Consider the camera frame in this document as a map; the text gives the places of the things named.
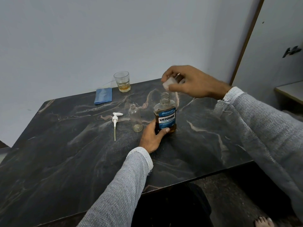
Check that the person's left hand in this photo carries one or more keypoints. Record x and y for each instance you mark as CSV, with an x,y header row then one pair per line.
x,y
149,139

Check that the person's right hand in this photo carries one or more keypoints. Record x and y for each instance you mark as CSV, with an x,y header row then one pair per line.
x,y
198,83

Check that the person's left thumb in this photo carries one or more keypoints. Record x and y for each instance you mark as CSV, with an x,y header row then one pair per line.
x,y
163,132

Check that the person's right thumb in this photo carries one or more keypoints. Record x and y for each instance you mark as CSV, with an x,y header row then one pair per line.
x,y
176,87

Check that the white bottle cap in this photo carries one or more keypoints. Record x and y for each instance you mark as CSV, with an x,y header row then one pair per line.
x,y
169,83

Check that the amber mouthwash bottle blue label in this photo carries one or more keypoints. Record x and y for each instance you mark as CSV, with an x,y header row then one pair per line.
x,y
167,117

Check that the person's right forearm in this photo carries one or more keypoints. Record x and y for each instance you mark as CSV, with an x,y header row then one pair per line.
x,y
265,132

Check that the person's left forearm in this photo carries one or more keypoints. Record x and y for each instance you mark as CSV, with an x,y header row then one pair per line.
x,y
123,193

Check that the small clear empty bottle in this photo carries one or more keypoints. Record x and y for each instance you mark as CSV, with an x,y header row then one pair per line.
x,y
135,117

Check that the white pump dispenser head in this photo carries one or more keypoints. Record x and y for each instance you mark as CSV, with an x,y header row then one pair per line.
x,y
115,120

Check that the clear drinking glass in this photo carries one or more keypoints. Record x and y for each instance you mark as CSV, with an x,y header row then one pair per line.
x,y
122,81

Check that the blue folded cloth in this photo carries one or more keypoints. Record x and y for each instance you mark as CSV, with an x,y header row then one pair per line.
x,y
103,95

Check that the person's leg in dark trousers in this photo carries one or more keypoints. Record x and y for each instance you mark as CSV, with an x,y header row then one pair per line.
x,y
172,208

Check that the white door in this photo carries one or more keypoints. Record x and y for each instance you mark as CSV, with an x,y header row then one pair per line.
x,y
272,33

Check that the white ledge shelf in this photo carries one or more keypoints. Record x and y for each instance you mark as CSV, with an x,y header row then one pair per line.
x,y
291,91

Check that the person's bare foot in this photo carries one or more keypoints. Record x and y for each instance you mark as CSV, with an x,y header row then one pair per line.
x,y
264,222

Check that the brown door frame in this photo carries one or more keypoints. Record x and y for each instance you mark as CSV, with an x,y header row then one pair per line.
x,y
247,40

